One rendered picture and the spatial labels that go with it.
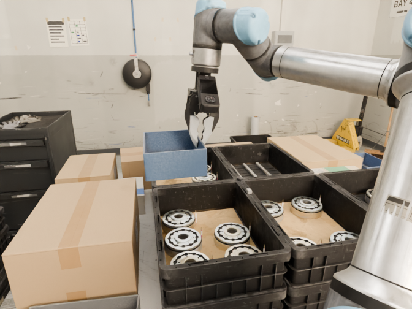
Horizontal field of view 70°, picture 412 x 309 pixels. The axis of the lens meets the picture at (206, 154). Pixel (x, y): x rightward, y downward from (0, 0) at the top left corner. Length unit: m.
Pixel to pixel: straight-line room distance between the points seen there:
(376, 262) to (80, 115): 4.00
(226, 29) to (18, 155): 1.82
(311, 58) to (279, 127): 3.88
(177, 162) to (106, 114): 3.48
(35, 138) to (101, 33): 2.19
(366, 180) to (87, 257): 1.01
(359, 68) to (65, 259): 0.79
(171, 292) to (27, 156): 1.71
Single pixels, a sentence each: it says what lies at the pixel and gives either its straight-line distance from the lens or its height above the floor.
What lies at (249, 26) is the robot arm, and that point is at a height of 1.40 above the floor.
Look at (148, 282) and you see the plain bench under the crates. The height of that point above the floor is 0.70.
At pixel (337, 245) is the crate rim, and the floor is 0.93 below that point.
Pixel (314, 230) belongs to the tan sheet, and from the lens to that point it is 0.99.
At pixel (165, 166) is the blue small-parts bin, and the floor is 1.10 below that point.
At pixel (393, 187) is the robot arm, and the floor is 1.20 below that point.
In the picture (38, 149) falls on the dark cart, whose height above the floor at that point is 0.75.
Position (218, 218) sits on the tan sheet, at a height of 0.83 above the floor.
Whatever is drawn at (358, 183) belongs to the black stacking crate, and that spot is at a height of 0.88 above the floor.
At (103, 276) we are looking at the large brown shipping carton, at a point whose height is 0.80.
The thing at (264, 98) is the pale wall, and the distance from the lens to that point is 4.37.
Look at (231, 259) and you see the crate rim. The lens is 0.67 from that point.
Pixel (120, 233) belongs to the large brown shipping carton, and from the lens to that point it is 0.83.
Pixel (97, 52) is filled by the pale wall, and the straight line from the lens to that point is 4.07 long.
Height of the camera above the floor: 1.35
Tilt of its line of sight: 19 degrees down
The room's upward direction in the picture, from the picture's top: straight up
